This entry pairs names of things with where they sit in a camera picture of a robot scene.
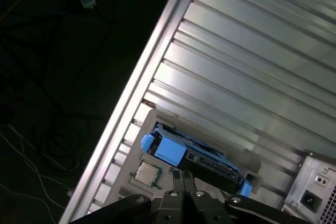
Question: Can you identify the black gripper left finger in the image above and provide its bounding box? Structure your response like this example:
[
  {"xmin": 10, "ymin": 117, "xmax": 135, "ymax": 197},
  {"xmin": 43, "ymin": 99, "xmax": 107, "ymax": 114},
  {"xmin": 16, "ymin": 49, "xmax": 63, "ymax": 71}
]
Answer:
[{"xmin": 68, "ymin": 170, "xmax": 186, "ymax": 224}]

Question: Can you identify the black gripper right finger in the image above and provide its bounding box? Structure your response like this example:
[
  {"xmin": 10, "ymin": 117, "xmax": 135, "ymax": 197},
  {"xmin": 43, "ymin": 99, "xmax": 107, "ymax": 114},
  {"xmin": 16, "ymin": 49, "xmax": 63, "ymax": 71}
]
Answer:
[{"xmin": 183, "ymin": 170, "xmax": 312, "ymax": 224}]

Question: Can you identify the hard disk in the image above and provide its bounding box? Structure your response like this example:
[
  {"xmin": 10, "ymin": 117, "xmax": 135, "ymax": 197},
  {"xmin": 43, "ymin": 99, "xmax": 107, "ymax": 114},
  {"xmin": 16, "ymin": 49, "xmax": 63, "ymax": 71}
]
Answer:
[{"xmin": 141, "ymin": 122, "xmax": 260, "ymax": 199}]

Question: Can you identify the silver CPU chip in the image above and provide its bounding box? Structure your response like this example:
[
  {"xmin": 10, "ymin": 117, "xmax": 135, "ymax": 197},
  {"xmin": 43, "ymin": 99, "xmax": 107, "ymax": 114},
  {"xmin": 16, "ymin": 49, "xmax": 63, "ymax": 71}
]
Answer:
[{"xmin": 133, "ymin": 159, "xmax": 163, "ymax": 186}]

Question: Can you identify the grey parts rack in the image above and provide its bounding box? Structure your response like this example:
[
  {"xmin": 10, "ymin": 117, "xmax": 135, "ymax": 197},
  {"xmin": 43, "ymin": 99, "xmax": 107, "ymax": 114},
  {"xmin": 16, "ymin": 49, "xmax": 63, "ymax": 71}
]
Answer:
[{"xmin": 103, "ymin": 108, "xmax": 263, "ymax": 210}]

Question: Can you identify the black open PC case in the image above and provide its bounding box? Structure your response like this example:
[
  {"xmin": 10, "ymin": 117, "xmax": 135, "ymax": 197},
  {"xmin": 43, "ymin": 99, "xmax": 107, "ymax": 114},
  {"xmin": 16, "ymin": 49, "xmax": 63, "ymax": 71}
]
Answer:
[{"xmin": 281, "ymin": 150, "xmax": 336, "ymax": 224}]

